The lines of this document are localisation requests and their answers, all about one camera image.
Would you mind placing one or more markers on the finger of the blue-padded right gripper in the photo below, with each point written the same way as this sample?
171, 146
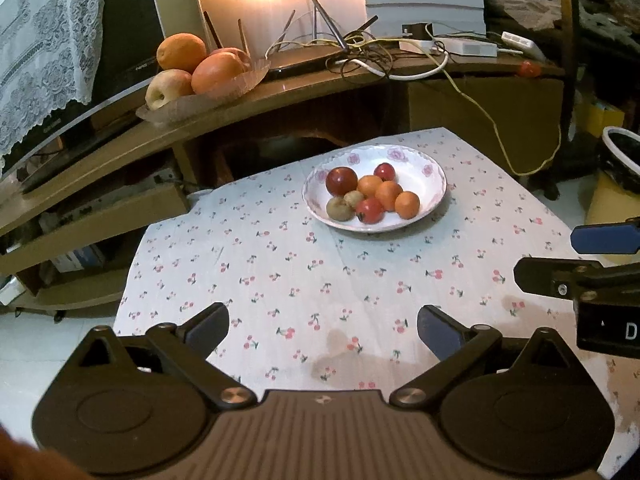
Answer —
614, 238

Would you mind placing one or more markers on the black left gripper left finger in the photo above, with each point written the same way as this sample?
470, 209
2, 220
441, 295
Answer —
184, 349

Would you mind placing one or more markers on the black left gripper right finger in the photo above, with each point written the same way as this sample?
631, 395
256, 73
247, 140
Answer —
462, 353

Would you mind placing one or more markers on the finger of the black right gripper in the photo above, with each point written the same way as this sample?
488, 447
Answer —
578, 280

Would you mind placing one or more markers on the large orange tangerine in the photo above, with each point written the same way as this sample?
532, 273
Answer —
386, 193

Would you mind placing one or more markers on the brown kiwi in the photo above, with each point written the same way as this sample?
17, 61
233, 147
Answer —
354, 198
339, 210

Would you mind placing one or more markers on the brown kiwi front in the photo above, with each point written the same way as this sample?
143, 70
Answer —
339, 210

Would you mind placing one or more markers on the large dark red tomato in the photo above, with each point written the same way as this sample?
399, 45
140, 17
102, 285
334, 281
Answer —
341, 180

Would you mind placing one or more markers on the white rimmed bucket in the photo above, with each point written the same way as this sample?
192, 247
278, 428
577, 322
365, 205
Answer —
620, 152

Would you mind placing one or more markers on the curved wooden tv stand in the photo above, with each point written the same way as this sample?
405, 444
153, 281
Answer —
515, 121

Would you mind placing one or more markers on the cherry print tablecloth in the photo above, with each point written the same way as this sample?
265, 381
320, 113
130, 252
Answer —
316, 308

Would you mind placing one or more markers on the white floral ceramic plate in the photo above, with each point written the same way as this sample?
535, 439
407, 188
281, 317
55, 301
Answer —
416, 172

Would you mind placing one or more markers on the small red object on shelf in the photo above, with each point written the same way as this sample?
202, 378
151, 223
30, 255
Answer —
529, 69

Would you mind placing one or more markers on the white power adapter box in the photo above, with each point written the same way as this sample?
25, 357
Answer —
512, 44

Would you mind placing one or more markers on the glass fruit tray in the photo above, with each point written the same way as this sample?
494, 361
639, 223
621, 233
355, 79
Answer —
187, 107

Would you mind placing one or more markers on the yellow apple on tray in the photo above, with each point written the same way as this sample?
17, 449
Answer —
167, 86

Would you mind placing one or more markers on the orange on tray front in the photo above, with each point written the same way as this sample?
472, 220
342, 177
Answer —
218, 68

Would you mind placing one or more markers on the orange on tray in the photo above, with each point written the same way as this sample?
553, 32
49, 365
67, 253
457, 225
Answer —
182, 51
218, 68

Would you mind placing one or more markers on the orange on tray rear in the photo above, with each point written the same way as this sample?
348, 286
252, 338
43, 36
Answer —
182, 51

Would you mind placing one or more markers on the white lace cloth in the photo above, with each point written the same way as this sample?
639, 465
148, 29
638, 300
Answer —
50, 53

